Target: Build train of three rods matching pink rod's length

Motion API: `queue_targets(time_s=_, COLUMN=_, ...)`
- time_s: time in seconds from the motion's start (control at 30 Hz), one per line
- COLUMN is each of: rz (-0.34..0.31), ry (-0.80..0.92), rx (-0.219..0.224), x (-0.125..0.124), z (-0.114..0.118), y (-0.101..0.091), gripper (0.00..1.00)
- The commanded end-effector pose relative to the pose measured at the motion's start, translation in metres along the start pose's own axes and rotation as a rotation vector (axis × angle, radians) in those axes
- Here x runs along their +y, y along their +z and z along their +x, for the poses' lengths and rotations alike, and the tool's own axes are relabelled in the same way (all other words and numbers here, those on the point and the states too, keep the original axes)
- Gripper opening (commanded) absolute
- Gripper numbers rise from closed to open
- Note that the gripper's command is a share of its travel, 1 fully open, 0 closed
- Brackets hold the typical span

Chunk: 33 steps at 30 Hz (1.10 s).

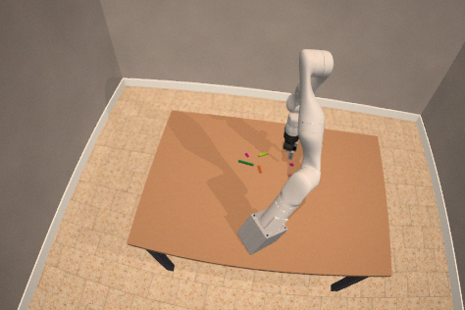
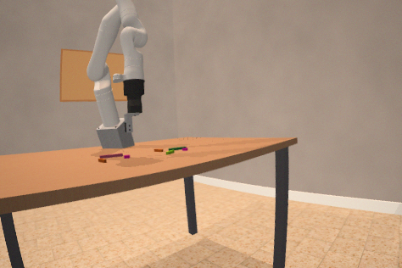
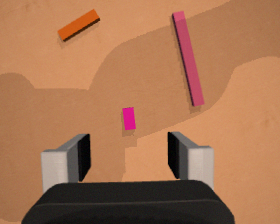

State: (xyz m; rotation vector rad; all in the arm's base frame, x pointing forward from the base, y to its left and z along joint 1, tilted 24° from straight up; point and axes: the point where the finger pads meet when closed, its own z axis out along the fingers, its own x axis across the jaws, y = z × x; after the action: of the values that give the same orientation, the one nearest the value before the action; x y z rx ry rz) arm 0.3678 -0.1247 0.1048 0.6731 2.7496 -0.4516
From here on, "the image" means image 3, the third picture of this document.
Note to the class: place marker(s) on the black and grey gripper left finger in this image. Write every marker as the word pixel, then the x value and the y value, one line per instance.
pixel 68 163

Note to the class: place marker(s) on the magenta block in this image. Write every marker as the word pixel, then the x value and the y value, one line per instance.
pixel 129 119

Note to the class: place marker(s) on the orange rectangular bar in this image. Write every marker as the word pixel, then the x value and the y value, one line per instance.
pixel 78 25

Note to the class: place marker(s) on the pink rod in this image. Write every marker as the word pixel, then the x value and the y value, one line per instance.
pixel 188 59

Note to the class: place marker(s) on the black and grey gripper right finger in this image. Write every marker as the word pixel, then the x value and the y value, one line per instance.
pixel 189 161

